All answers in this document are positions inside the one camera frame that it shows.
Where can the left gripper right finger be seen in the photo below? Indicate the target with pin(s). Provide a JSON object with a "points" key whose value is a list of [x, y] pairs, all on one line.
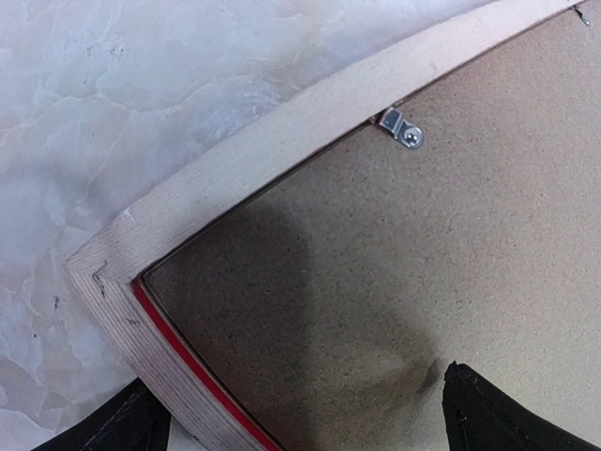
{"points": [[480, 416]]}

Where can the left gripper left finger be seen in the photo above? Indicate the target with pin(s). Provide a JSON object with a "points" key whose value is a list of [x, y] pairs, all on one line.
{"points": [[133, 419]]}

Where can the red wooden picture frame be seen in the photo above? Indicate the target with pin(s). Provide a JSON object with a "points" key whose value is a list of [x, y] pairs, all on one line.
{"points": [[107, 270]]}

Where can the brown cardboard backing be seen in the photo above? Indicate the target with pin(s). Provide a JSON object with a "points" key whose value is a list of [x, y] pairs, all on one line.
{"points": [[331, 305]]}

